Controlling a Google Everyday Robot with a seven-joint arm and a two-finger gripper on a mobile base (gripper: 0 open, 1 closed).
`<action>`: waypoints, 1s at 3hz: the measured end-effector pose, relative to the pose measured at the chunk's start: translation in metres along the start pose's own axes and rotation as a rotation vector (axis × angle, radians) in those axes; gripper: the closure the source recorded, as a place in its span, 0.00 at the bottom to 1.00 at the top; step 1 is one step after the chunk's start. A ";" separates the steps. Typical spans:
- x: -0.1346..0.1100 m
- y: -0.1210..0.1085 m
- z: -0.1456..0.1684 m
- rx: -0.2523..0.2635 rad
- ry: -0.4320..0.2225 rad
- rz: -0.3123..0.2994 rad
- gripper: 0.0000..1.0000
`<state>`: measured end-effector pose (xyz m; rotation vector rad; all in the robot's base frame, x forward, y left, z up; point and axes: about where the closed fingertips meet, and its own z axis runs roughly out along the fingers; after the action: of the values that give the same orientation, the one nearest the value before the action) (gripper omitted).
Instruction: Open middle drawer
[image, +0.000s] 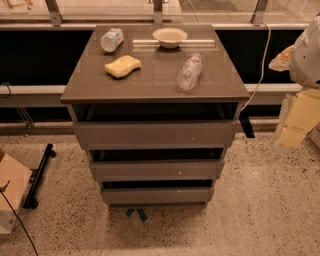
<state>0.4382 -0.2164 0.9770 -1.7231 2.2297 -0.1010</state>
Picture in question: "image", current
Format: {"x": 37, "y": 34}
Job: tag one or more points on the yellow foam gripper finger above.
{"x": 282, "y": 61}
{"x": 299, "y": 115}

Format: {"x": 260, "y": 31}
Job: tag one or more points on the grey drawer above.
{"x": 157, "y": 196}
{"x": 158, "y": 135}
{"x": 156, "y": 170}

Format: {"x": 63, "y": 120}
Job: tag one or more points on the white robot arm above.
{"x": 305, "y": 59}

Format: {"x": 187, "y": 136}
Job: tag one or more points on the grey drawer cabinet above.
{"x": 151, "y": 94}

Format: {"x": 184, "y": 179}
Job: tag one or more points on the grey top drawer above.
{"x": 158, "y": 135}

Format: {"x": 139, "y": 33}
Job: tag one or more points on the grey bottom drawer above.
{"x": 157, "y": 196}

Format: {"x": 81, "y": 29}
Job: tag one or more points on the clear bottle with red label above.
{"x": 190, "y": 72}

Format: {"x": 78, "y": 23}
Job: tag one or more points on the white bowl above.
{"x": 169, "y": 38}

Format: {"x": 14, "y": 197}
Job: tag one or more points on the yellow sponge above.
{"x": 122, "y": 66}

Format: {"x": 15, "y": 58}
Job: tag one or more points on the cardboard box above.
{"x": 14, "y": 178}

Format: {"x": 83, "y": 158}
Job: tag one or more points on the black bracket foot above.
{"x": 247, "y": 127}

